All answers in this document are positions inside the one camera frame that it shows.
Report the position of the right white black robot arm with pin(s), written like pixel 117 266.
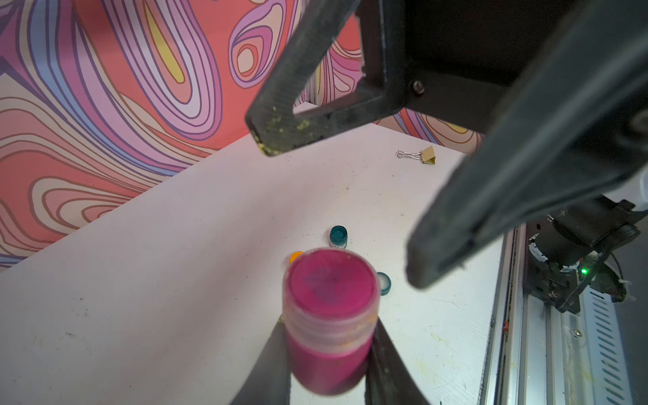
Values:
pixel 567 253

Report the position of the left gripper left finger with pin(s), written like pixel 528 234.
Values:
pixel 269 381

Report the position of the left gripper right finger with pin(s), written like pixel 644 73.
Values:
pixel 387 378

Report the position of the magenta paint jar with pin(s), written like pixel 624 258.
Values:
pixel 326 374

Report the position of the magenta jar lid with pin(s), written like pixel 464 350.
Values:
pixel 331 300

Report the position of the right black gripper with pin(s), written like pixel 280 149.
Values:
pixel 573 125

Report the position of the gold binder clip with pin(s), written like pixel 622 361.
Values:
pixel 426 156

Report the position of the teal jar lid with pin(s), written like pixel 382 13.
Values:
pixel 385 283

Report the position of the teal paint jar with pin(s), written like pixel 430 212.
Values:
pixel 338 237

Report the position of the orange paint jar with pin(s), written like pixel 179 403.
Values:
pixel 294 256

